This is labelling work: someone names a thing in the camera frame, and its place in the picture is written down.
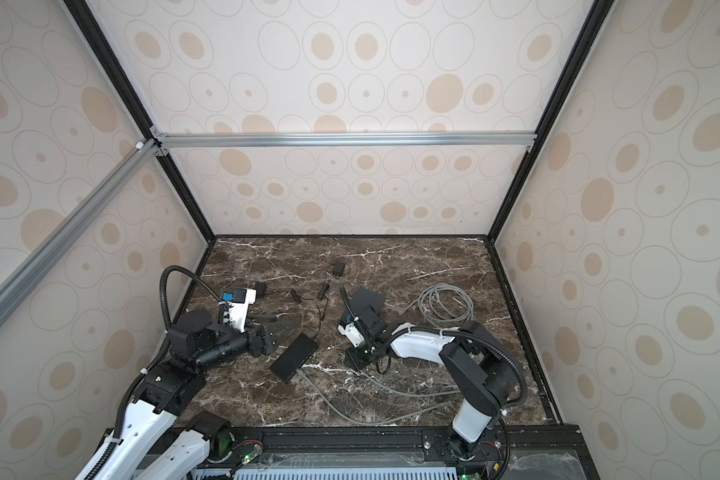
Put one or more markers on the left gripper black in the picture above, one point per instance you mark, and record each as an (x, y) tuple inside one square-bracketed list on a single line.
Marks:
[(265, 344)]

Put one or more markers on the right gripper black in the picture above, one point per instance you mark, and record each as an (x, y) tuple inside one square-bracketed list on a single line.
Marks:
[(353, 363)]

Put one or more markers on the black power adapter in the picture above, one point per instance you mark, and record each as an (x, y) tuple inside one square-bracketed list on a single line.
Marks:
[(338, 268), (260, 288)]

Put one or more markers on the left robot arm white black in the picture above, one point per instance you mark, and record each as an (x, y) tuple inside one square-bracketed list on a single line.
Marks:
[(195, 342)]

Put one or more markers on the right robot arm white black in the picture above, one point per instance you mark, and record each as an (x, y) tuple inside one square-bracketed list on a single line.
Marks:
[(488, 377)]

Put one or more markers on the small circuit board with LEDs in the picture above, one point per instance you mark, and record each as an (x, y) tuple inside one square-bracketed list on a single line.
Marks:
[(244, 453)]

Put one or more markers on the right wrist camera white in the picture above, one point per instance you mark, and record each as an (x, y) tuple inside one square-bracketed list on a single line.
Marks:
[(352, 333)]

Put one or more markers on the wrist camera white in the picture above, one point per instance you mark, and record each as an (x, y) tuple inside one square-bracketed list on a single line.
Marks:
[(352, 333), (234, 307)]

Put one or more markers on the square dark grey switch box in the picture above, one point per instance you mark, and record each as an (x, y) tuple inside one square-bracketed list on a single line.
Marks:
[(362, 299)]

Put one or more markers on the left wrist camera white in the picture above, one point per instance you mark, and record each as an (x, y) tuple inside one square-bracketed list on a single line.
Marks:
[(234, 307)]

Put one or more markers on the horizontal aluminium rail back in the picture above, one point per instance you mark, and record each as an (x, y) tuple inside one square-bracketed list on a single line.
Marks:
[(354, 139)]

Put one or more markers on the diagonal aluminium rail left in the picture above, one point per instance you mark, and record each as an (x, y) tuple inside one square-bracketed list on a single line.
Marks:
[(15, 289)]

